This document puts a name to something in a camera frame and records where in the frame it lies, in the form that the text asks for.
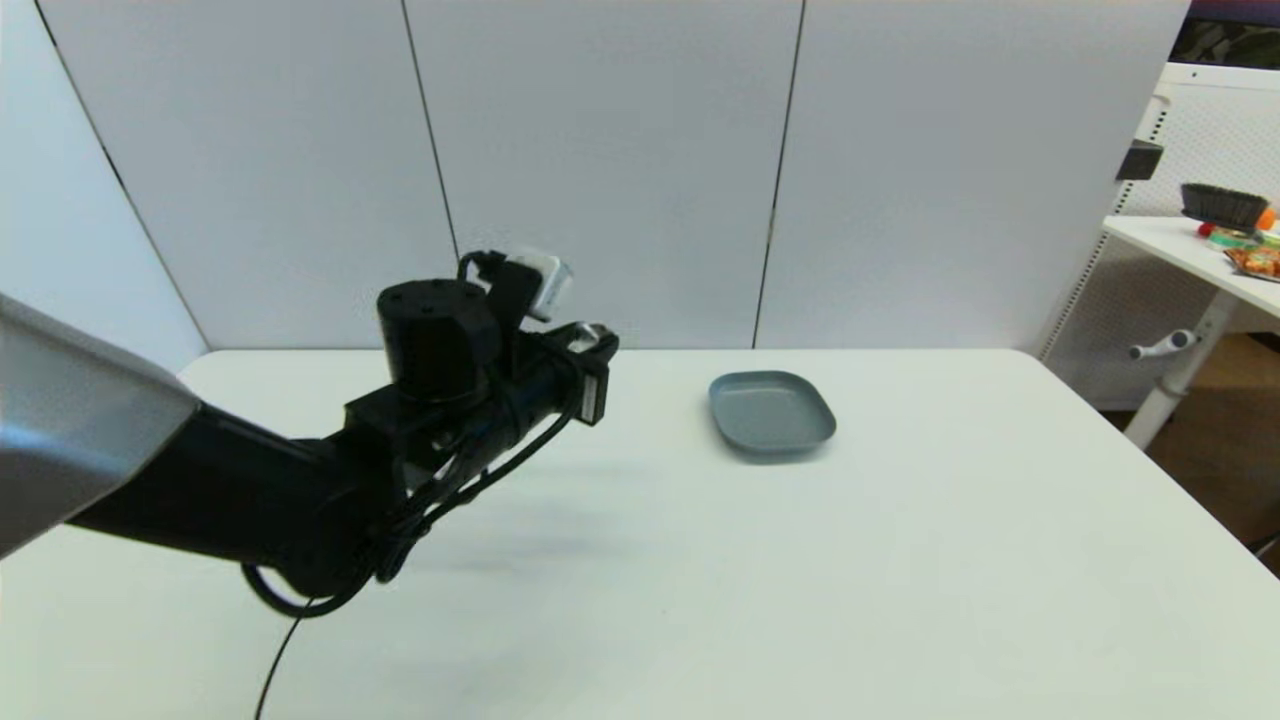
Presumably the grey rounded square plate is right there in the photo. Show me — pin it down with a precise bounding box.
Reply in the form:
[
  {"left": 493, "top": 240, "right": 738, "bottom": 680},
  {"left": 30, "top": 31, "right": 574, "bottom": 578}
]
[{"left": 708, "top": 371, "right": 837, "bottom": 456}]

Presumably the small black box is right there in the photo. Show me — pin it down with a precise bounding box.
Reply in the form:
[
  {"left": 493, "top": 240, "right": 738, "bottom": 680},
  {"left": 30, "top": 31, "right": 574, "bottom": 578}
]
[{"left": 1113, "top": 142, "right": 1163, "bottom": 185}]

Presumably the white side table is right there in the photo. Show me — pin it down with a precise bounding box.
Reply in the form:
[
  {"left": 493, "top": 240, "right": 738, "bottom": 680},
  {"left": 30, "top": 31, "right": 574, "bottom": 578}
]
[{"left": 1100, "top": 216, "right": 1280, "bottom": 454}]

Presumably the black woven basket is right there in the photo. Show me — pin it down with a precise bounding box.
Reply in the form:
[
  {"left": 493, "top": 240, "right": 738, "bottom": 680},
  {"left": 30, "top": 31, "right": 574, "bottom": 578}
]
[{"left": 1177, "top": 184, "right": 1269, "bottom": 235}]

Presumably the white perforated pegboard panel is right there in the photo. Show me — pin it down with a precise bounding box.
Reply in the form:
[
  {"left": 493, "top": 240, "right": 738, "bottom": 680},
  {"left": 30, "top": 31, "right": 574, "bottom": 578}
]
[{"left": 1038, "top": 64, "right": 1280, "bottom": 412}]

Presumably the orange snack bag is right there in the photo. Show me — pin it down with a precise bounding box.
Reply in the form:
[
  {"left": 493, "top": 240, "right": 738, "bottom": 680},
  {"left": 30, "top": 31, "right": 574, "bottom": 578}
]
[{"left": 1222, "top": 246, "right": 1280, "bottom": 286}]

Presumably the dark screen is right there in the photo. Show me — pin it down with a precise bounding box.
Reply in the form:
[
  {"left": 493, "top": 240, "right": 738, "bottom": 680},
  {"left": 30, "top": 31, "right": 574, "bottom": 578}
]
[{"left": 1165, "top": 0, "right": 1280, "bottom": 74}]

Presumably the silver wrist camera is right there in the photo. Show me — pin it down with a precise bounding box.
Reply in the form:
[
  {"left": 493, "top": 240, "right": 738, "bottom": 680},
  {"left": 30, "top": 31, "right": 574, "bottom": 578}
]
[{"left": 512, "top": 247, "right": 575, "bottom": 323}]

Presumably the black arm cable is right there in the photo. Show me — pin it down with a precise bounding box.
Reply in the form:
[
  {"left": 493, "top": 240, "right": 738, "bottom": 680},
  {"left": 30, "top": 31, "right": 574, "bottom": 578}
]
[{"left": 240, "top": 385, "right": 586, "bottom": 720}]

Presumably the white table crank handle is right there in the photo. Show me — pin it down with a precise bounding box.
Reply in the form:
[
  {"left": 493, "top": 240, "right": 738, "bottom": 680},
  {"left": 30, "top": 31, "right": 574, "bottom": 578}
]
[{"left": 1128, "top": 331, "right": 1197, "bottom": 363}]

